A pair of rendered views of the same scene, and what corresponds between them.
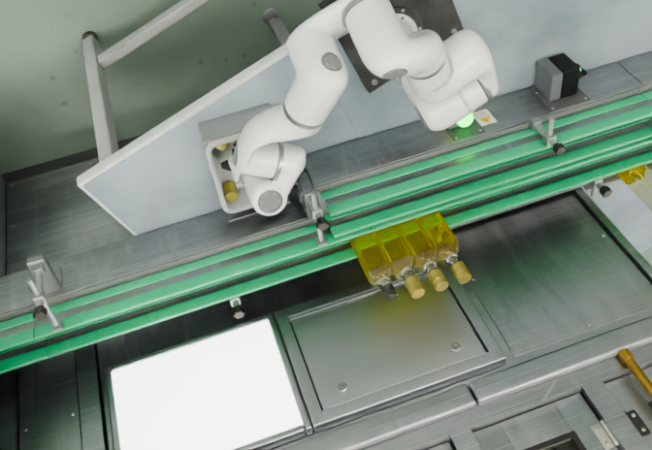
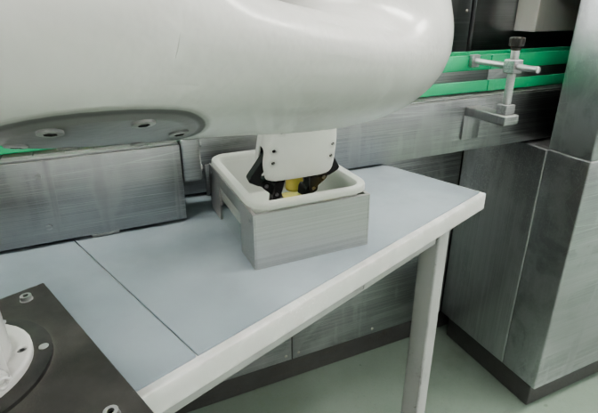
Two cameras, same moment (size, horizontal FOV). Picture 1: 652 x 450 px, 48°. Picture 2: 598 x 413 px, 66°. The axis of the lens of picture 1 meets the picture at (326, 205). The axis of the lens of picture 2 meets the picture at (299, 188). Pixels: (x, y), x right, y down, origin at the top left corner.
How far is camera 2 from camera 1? 1.24 m
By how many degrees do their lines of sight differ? 37
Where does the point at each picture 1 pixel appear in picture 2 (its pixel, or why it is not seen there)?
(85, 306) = (445, 79)
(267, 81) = (263, 295)
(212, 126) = (349, 229)
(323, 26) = (345, 11)
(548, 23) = not seen: outside the picture
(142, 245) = (386, 144)
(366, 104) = (52, 279)
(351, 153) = (99, 204)
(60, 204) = (404, 276)
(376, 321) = not seen: outside the picture
